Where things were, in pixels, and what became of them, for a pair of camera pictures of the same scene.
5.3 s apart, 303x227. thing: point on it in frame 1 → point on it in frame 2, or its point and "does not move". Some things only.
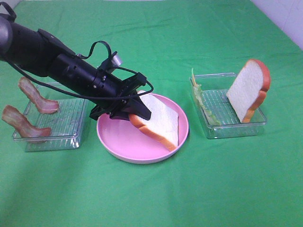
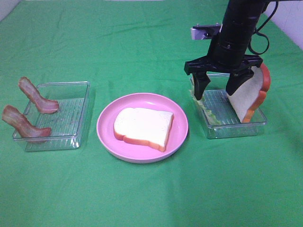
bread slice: [163, 125] → [143, 126]
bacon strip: [44, 106] does not move
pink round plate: [127, 141] does not move
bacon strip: [12, 116] does not move
